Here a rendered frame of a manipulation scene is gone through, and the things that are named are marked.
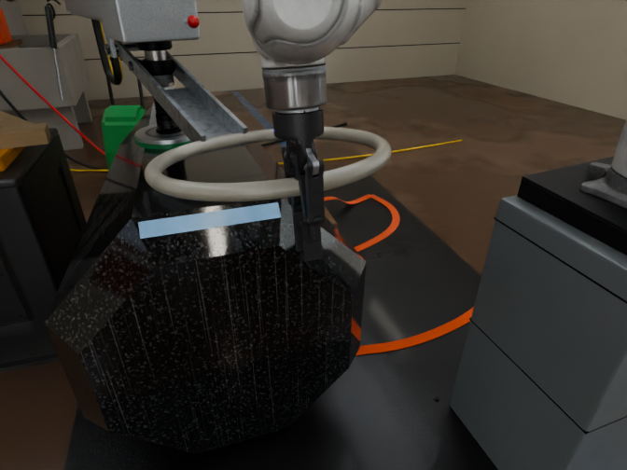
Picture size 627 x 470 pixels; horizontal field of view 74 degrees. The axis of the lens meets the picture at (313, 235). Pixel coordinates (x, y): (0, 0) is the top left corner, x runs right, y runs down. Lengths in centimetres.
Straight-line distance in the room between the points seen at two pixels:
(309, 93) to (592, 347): 79
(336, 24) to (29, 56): 385
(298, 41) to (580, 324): 86
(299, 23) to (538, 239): 82
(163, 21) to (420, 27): 639
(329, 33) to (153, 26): 97
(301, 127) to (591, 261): 66
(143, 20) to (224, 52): 510
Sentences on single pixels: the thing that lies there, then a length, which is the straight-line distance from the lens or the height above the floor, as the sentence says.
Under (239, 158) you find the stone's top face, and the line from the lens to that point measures 127.
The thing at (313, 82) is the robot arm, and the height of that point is 114.
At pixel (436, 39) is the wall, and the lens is 770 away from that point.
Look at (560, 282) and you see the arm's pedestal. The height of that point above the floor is 69.
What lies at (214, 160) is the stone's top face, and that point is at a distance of 126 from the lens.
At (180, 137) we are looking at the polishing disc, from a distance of 140.
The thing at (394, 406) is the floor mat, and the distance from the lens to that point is 158.
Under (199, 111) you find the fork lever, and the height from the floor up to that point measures 96.
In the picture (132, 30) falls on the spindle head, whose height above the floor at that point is 116.
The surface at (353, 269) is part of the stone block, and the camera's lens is 114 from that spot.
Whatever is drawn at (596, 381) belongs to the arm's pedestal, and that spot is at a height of 54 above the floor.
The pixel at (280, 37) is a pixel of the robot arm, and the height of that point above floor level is 121.
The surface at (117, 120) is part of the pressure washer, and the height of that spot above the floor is 51.
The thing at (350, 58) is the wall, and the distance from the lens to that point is 698.
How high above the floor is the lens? 125
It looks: 30 degrees down
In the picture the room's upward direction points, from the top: straight up
